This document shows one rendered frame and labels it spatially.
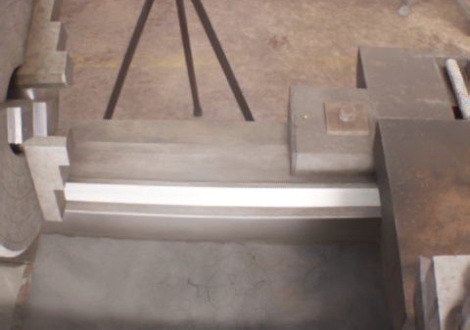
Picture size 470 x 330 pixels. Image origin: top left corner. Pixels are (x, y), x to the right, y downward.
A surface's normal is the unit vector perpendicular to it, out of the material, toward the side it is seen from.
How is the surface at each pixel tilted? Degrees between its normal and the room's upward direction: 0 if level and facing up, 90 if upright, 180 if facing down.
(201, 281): 10
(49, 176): 87
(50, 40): 26
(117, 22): 0
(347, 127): 0
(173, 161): 0
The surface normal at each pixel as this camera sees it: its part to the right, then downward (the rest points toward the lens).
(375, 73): -0.02, -0.73
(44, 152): -0.04, 0.64
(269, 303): -0.28, -0.70
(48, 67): -0.04, -0.35
